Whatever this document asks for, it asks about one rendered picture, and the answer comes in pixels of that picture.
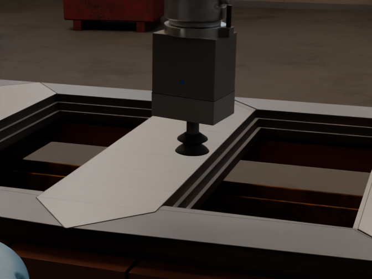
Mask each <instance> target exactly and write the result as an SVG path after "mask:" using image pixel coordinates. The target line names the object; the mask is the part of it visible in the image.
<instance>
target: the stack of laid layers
mask: <svg viewBox="0 0 372 279"><path fill-rule="evenodd" d="M235 104H237V105H239V106H242V107H244V108H246V109H249V110H251V111H253V113H252V114H251V115H250V117H249V118H248V119H247V120H246V121H245V122H244V123H243V124H242V125H241V126H240V127H239V128H238V129H237V130H236V131H235V132H234V133H233V134H232V135H231V136H230V137H229V138H228V139H227V140H226V141H225V142H224V143H223V144H222V145H221V146H220V147H219V148H218V149H217V150H216V151H215V152H214V153H213V154H212V155H211V156H210V157H209V158H208V159H207V160H206V161H205V163H204V164H203V165H202V166H201V167H200V168H199V169H198V170H197V171H196V172H195V173H194V174H193V175H192V176H191V177H190V178H189V179H188V180H187V181H186V182H185V183H184V184H183V185H182V186H181V187H180V188H179V189H178V190H177V191H176V192H175V193H174V194H173V195H172V196H171V197H170V198H169V199H168V200H167V201H166V202H165V203H164V204H163V205H162V206H161V207H160V208H159V210H170V211H181V212H187V213H197V214H208V215H219V216H230V217H236V218H247V219H257V220H268V221H279V222H286V223H296V224H307V225H318V226H328V227H335V228H346V227H341V226H331V225H323V224H314V223H304V222H299V221H290V220H281V219H271V218H262V217H257V216H248V215H239V214H229V213H221V212H215V211H206V210H199V208H200V207H201V206H202V205H203V204H204V203H205V201H206V200H207V199H208V198H209V197H210V196H211V194H212V193H213V192H214V190H215V189H216V188H217V187H218V186H219V185H220V183H221V182H222V181H223V180H224V179H225V178H226V176H227V175H228V174H229V173H230V172H231V171H232V169H233V168H234V167H235V166H236V165H237V164H238V162H239V161H240V160H241V159H242V157H243V156H244V155H245V154H246V153H247V152H248V150H249V149H250V148H251V147H252V146H253V145H254V143H255V142H256V141H257V140H258V139H259V138H260V136H266V137H278V138H291V139H298V140H310V141H322V142H335V143H347V144H359V145H366V146H372V118H358V117H344V116H331V115H316V114H309V113H295V112H281V111H267V110H257V109H255V108H253V107H250V106H248V105H245V104H242V103H240V102H238V101H235ZM150 117H152V102H151V101H140V100H126V99H112V98H105V97H91V96H77V95H63V94H55V95H53V96H51V97H49V98H47V99H45V100H43V101H41V102H39V103H37V104H34V105H32V106H30V107H28V108H26V109H24V110H21V111H19V112H17V113H15V114H14V115H11V116H9V117H7V118H5V119H3V120H1V121H0V151H1V150H3V149H5V148H7V147H9V146H10V145H12V144H14V143H16V142H18V141H20V140H21V139H23V138H25V137H27V136H29V135H31V134H32V133H34V132H36V131H38V130H40V129H41V128H43V127H45V126H47V125H49V124H51V123H53V122H54V121H56V120H58V119H60V118H65V119H72V120H84V121H97V122H109V123H121V124H129V125H140V124H142V123H143V122H144V121H146V120H147V119H149V118H150ZM371 183H372V170H371V173H370V177H369V180H368V183H367V185H366V188H365V192H364V195H363V198H362V201H361V204H360V207H359V210H358V213H357V216H356V219H355V223H354V226H353V228H346V229H354V230H356V231H358V232H360V233H362V234H364V235H366V236H368V237H370V238H372V237H371V236H369V235H367V234H365V233H364V232H362V231H360V230H358V225H359V222H360V219H361V215H362V213H363V209H364V206H365V203H366V199H367V197H368V194H369V190H370V187H371ZM0 240H6V241H12V242H13V244H14V243H15V242H21V243H26V244H33V245H41V246H49V247H57V248H61V249H69V250H76V251H84V252H92V253H96V254H104V255H112V256H119V257H127V258H132V259H137V262H138V261H139V260H147V261H155V262H162V263H167V264H175V265H182V266H190V267H197V268H205V269H210V270H218V271H225V272H233V273H240V274H245V275H253V276H261V277H268V278H274V279H372V261H364V260H354V259H344V258H338V257H329V256H319V255H309V254H299V253H293V252H283V251H273V250H264V249H254V248H248V247H238V246H228V245H218V244H209V243H203V242H193V241H183V240H173V239H163V238H157V237H148V236H138V235H128V234H118V233H112V232H103V231H92V230H83V229H73V228H68V229H66V228H64V227H60V226H53V225H46V224H40V223H33V222H28V221H21V220H14V219H7V218H0Z"/></svg>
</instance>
